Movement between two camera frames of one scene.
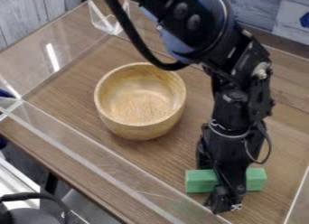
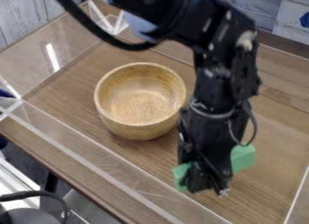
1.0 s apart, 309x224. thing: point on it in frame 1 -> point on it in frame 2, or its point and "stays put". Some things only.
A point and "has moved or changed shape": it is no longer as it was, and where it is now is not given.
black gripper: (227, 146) -> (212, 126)
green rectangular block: (200, 180) has moved or changed shape
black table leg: (51, 183) stays put
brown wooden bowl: (139, 99) stays put
